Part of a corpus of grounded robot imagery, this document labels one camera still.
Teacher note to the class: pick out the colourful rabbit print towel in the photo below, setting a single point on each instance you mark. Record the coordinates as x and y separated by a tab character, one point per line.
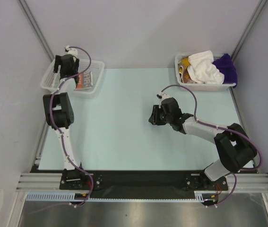
85	81

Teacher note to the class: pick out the purple towel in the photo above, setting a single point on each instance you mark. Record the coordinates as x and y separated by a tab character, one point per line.
225	65

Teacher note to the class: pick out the white basket with towels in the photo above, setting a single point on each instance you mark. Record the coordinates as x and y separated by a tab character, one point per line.
197	87

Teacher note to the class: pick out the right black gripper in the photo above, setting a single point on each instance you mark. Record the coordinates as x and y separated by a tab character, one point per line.
156	115

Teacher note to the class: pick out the empty white plastic basket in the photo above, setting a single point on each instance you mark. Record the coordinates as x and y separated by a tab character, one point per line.
51	81

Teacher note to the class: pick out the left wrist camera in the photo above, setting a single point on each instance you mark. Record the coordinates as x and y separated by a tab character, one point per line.
71	50

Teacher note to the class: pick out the yellow patterned towel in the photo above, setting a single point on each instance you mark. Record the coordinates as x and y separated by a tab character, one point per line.
184	76

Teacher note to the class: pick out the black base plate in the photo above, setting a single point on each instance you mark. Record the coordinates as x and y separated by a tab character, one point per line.
141	181

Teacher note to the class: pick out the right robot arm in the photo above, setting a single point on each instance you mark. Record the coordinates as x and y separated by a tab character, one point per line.
233	146

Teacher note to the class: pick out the grey cable duct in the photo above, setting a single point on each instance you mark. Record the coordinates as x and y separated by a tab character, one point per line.
78	197

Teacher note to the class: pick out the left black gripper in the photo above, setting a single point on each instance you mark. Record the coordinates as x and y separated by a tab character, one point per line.
58	62

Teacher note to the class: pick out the aluminium corner post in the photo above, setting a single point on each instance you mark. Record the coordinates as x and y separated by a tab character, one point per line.
36	28
253	20

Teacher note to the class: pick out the right aluminium corner post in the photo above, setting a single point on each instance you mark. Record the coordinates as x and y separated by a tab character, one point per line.
253	20

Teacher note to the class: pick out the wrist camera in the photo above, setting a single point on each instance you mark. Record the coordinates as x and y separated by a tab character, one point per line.
71	50
162	96

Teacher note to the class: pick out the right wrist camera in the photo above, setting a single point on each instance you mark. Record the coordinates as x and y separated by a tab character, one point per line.
162	96

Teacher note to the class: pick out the white towel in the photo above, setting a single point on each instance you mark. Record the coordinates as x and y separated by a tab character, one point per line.
202	70

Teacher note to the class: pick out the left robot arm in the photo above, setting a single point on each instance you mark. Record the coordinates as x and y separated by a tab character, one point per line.
59	113

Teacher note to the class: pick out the left aluminium corner post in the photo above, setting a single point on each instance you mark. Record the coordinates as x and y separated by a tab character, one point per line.
36	28

